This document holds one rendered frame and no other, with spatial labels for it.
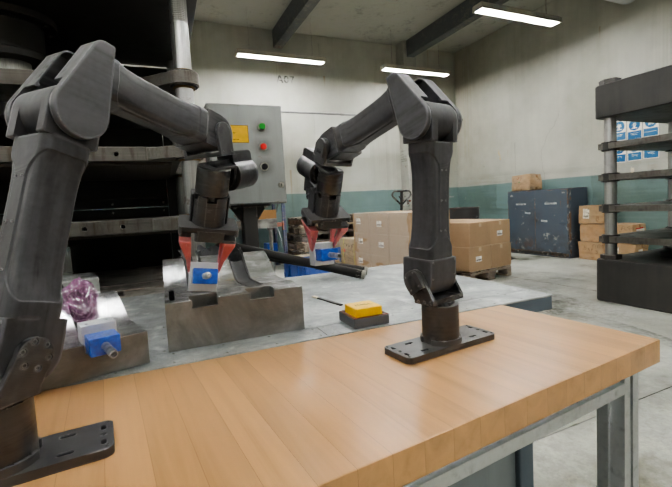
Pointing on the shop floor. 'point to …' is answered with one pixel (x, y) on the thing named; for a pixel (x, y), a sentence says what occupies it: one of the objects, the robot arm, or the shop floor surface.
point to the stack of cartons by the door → (591, 222)
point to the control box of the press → (258, 123)
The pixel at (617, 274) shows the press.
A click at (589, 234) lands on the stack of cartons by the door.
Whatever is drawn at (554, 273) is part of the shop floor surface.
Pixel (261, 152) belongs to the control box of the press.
